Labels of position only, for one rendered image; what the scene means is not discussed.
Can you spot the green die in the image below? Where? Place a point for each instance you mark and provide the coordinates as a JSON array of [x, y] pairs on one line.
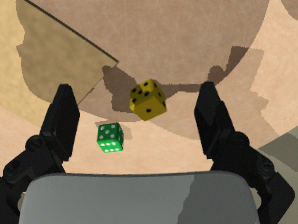
[[110, 137]]

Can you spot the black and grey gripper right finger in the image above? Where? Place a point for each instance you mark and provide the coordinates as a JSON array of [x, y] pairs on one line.
[[230, 151]]

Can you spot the tan textured mat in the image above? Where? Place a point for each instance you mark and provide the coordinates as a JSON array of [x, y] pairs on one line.
[[38, 52]]

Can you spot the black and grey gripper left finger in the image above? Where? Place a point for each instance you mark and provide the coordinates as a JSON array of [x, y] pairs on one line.
[[43, 154]]

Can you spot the yellow die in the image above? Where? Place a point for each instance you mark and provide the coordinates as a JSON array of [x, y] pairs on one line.
[[147, 100]]

